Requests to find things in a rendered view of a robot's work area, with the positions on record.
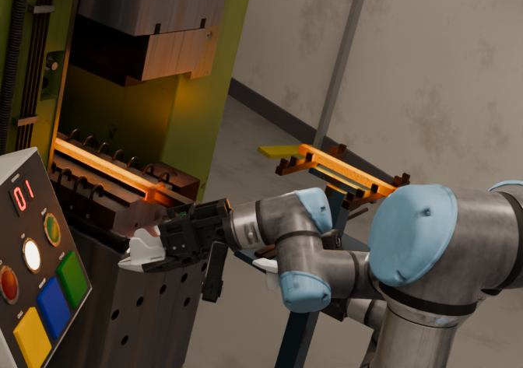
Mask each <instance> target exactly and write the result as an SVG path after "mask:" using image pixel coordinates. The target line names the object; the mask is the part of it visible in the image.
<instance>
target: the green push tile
mask: <svg viewBox="0 0 523 368"><path fill-rule="evenodd" d="M57 273H58V275H59V278H60V280H61V283H62V285H63V287H64V290H65V293H66V295H67V297H68V301H69V302H70V305H71V307H72V308H76V307H77V305H78V304H79V301H80V300H81V299H82V297H83V295H84V294H85V292H86V291H87V289H88V285H87V284H86V280H85V278H84V276H83V273H82V270H81V268H80V266H79V263H78V260H77V258H76V255H75V252H74V251H69V253H68V254H67V255H66V257H65V259H64V260H63V262H62V263H61V264H60V265H59V267H58V268H57Z"/></svg>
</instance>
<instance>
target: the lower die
mask: <svg viewBox="0 0 523 368"><path fill-rule="evenodd" d="M56 137H57V138H59V139H61V140H63V141H65V142H67V143H69V144H71V145H74V146H76V147H78V148H80V149H82V150H84V151H86V152H88V153H91V154H93V155H95V156H97V157H99V158H101V159H103V160H105V161H107V162H109V163H112V164H114V165H115V166H118V167H120V168H121V169H123V170H127V171H128V172H130V173H133V174H134V175H136V176H138V177H141V178H143V179H145V180H147V181H149V182H151V183H153V184H159V183H163V184H165V185H166V186H165V188H168V189H170V190H172V187H173V186H171V185H169V184H167V183H165V182H162V181H161V182H158V179H156V178H155V177H152V176H150V175H148V174H146V175H143V174H142V171H140V170H137V169H135V168H134V167H132V166H130V167H127V164H125V163H123V162H121V161H119V160H117V159H115V160H112V157H110V156H108V155H106V154H104V153H102V152H100V153H97V150H95V149H93V148H91V147H89V146H87V145H86V146H83V145H82V143H81V142H78V141H76V140H75V139H73V138H72V139H68V136H67V135H63V134H62V133H60V132H58V131H57V135H56ZM53 160H54V161H55V162H56V165H57V167H56V172H55V173H52V168H53V164H51V172H50V173H47V175H48V177H49V180H50V182H51V185H52V187H53V189H54V192H56V187H57V182H58V175H59V173H60V172H61V170H63V169H64V168H66V167H68V168H70V169H71V171H72V179H71V181H67V179H68V171H66V172H64V174H63V175H62V178H61V187H60V191H59V201H60V202H61V203H62V204H64V205H67V206H68V207H69V205H71V200H72V192H73V187H74V183H75V181H76V179H77V178H78V177H80V176H82V175H84V176H86V177H87V179H88V183H87V188H86V189H83V184H84V180H83V179H82V180H81V181H80V182H79V183H78V187H77V192H76V197H75V210H76V211H78V212H81V213H82V214H83V215H85V214H86V211H87V207H88V202H89V197H90V191H91V189H92V188H93V186H94V185H95V184H102V185H103V186H104V193H103V197H102V198H101V197H99V193H100V188H97V189H96V190H95V191H94V194H93V202H92V207H91V211H90V214H91V216H90V218H91V219H94V220H96V221H97V222H99V223H102V224H103V225H105V226H107V227H109V228H111V229H113V230H115V231H117V232H119V233H121V234H125V233H128V232H130V231H132V230H135V229H137V228H139V227H141V226H144V225H146V224H148V223H151V222H153V221H156V220H158V219H161V218H163V216H166V215H167V211H166V209H167V208H165V207H163V206H162V205H159V204H157V203H155V202H152V203H149V202H147V201H146V198H147V194H148V191H145V190H143V189H141V188H138V187H136V186H135V185H133V184H130V183H128V182H127V181H125V180H122V179H121V178H119V177H116V176H114V175H113V174H111V173H108V172H106V171H104V170H101V169H100V168H98V167H96V166H94V165H92V164H90V163H87V162H86V161H84V160H81V159H79V158H77V157H75V156H73V155H71V154H69V153H67V152H65V151H63V150H61V149H59V148H57V147H54V155H53ZM136 223H138V225H137V227H135V224H136Z"/></svg>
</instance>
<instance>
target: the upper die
mask: <svg viewBox="0 0 523 368"><path fill-rule="evenodd" d="M205 32H206V28H202V27H199V28H198V29H192V30H180V31H174V32H167V33H155V32H154V34H149V35H142V36H136V37H133V36H132V35H129V34H127V33H124V32H121V31H120V30H116V29H114V28H112V27H109V26H106V25H104V24H102V23H98V22H97V21H94V20H92V19H89V18H86V17H85V16H81V15H79V14H77V13H76V15H75V24H74V30H73V35H72V43H71V48H70V51H71V52H74V53H76V54H79V55H81V56H83V57H85V58H88V59H90V60H92V61H95V62H97V63H100V64H102V65H105V66H107V67H108V68H112V69H114V70H116V71H118V72H121V73H123V74H126V75H128V76H131V77H132V78H134V79H137V80H140V81H144V80H148V79H156V78H160V77H164V76H169V75H176V74H180V73H185V72H192V71H196V70H198V65H199V61H200V57H201V53H202V47H203V43H204V39H205Z"/></svg>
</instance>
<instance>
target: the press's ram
mask: <svg viewBox="0 0 523 368"><path fill-rule="evenodd" d="M224 2H225V0H78V5H77V10H76V13H77V14H79V15H81V16H85V17H86V18H89V19H92V20H94V21H97V22H98V23H102V24H104V25H106V26H109V27H112V28H114V29H116V30H120V31H121V32H124V33H127V34H129V35H132V36H133V37H136V36H142V35H149V34H154V32H155V33H167V32H174V31H180V30H192V29H198V28H199V27H202V28H205V27H211V26H218V25H219V23H220V20H221V15H222V12H223V6H224Z"/></svg>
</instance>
